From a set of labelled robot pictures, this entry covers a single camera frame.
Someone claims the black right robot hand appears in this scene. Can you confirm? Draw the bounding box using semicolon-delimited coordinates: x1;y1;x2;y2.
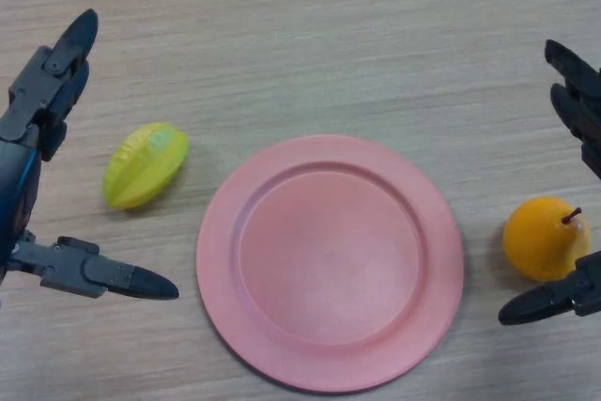
498;39;601;326

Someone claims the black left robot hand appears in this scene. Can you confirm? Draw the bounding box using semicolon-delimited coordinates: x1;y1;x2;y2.
0;8;180;301

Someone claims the yellow orange pear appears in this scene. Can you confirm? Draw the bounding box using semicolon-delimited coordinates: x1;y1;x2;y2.
501;196;592;284

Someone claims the pink round plate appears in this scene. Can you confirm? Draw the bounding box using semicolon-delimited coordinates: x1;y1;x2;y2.
195;133;466;394

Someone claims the yellow green starfruit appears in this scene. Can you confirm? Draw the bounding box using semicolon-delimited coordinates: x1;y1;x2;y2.
102;121;190;211

